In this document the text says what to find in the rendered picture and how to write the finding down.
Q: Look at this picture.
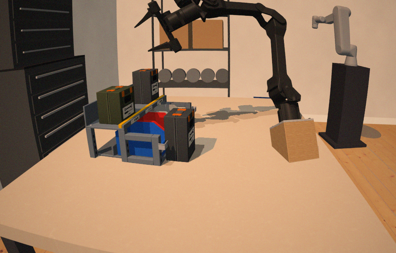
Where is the red open bin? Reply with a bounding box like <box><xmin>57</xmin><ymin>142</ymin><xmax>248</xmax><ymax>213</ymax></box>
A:
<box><xmin>137</xmin><ymin>112</ymin><xmax>166</xmax><ymax>130</ymax></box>

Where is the blue bin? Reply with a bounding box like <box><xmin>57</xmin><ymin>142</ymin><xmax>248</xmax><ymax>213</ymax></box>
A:
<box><xmin>115</xmin><ymin>122</ymin><xmax>165</xmax><ymax>157</ymax></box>

